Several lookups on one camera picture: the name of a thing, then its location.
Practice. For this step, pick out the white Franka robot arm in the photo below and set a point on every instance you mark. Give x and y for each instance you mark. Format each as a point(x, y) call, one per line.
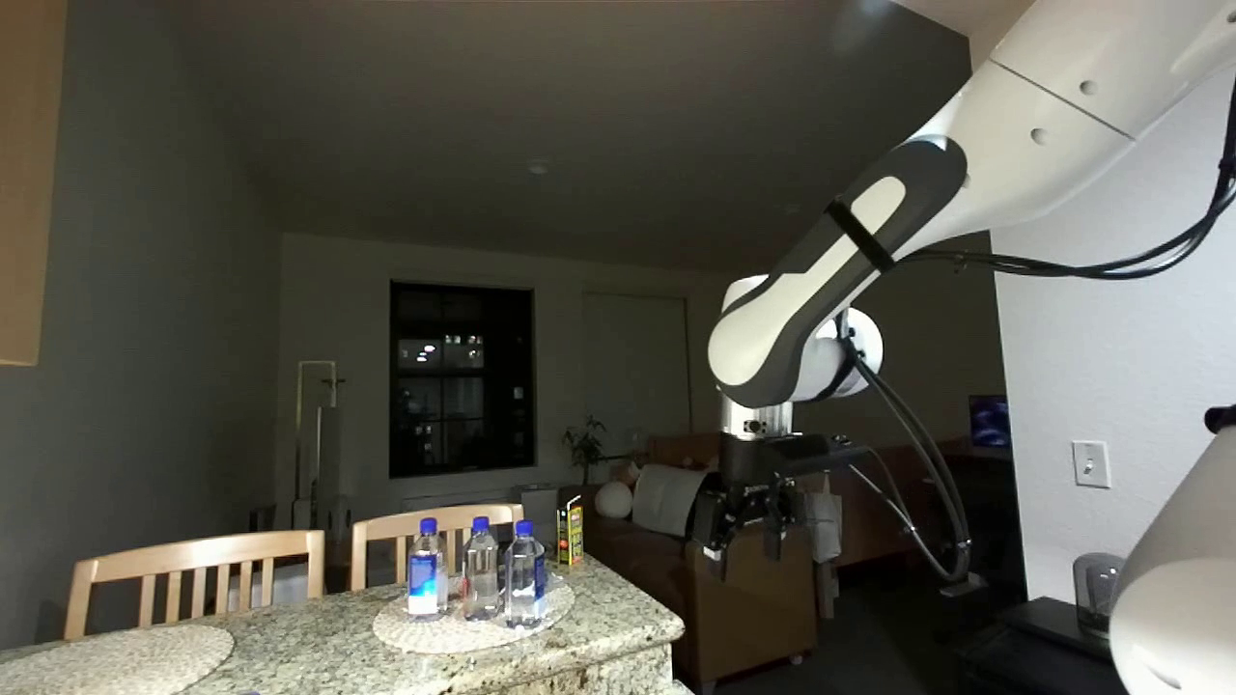
point(1056, 116)

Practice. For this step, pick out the dark window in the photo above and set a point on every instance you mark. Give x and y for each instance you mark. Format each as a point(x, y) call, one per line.
point(459, 380)

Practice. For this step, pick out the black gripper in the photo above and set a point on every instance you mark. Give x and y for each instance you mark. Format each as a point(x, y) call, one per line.
point(767, 465)

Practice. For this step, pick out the clear glass jar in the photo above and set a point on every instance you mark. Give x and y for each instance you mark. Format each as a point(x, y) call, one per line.
point(1097, 582)

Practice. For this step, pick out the round white cushion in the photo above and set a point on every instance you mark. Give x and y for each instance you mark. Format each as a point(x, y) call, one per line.
point(617, 501)

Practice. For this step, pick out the light wooden slatted chair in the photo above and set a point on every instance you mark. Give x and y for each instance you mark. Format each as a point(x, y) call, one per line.
point(389, 525)
point(194, 561)

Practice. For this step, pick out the white rectangular cushion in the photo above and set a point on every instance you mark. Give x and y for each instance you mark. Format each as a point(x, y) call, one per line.
point(664, 501)

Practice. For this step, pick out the white floor lamp stand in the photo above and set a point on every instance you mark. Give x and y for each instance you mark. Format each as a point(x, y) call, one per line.
point(319, 427)

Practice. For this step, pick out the brown cardboard box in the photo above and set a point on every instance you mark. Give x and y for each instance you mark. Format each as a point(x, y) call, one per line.
point(754, 618)

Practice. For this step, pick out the water bottle bright blue label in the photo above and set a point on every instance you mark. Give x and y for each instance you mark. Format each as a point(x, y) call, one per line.
point(425, 571)

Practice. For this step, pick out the white wall switch plate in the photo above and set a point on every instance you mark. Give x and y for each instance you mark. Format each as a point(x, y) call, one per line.
point(1092, 465)

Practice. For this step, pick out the dark wooden desk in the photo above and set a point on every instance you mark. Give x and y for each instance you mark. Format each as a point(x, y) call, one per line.
point(902, 502)

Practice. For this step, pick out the black countertop appliance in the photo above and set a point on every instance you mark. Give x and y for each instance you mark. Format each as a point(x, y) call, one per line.
point(1029, 646)

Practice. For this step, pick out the clear water bottle blue cap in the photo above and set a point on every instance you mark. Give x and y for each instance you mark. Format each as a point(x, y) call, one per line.
point(524, 582)
point(479, 571)

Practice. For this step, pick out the small houseplant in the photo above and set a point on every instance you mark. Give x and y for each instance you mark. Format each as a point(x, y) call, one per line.
point(587, 445)

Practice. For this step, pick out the yellow carton box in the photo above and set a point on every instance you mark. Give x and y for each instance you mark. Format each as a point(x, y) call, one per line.
point(570, 533)

